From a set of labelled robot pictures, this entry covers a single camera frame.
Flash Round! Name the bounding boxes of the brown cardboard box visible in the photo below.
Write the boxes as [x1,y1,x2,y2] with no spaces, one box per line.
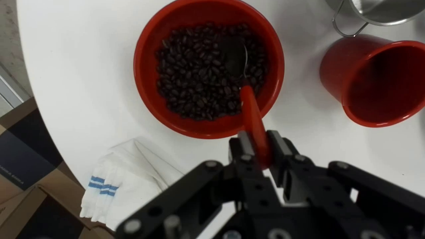
[0,97,117,239]

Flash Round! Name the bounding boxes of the stainless steel cup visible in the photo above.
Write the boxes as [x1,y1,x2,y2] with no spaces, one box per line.
[326,0,425,37]

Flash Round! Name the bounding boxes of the white towel blue print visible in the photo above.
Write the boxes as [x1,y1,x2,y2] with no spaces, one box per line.
[79,137,185,231]

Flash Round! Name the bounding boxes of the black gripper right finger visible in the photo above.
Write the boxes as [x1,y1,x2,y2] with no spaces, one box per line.
[266,130,425,239]

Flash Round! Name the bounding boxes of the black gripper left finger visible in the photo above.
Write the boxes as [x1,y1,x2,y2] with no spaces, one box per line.
[116,130,284,239]

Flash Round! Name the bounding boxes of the red enamel mug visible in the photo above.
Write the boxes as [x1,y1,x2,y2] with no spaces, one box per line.
[319,35,425,130]

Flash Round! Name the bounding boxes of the red bowl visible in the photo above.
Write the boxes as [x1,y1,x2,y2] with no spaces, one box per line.
[133,0,286,141]

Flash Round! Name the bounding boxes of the red handled metal spoon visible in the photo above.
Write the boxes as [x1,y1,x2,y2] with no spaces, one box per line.
[221,37,273,170]

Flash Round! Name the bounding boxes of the dark coffee beans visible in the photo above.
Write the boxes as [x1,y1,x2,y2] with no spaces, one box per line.
[156,22,270,122]

